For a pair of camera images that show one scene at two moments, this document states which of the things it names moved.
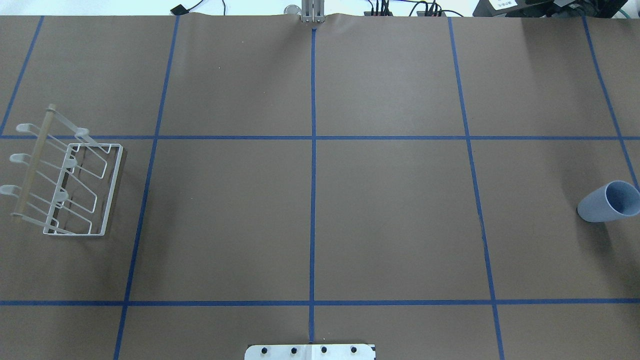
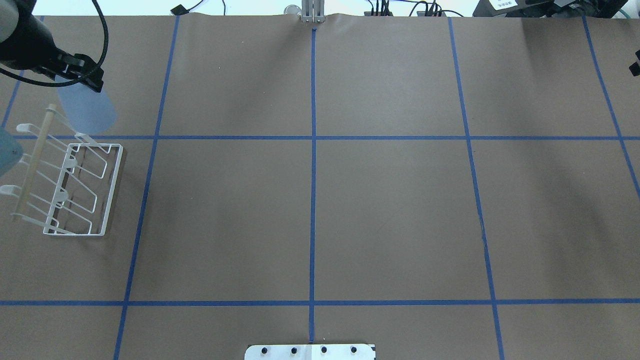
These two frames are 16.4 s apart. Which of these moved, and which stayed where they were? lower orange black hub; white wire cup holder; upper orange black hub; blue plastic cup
Moved: blue plastic cup
Stayed: white wire cup holder; lower orange black hub; upper orange black hub
